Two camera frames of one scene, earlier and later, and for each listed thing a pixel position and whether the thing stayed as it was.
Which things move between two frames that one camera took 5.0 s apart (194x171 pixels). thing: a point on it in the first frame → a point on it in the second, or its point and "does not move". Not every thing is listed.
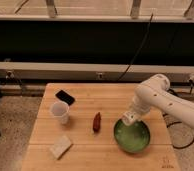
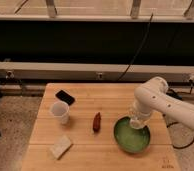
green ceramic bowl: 133,138 does not move
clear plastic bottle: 130,117 → 137,121
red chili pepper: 97,122 does not move
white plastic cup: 61,109 does not move
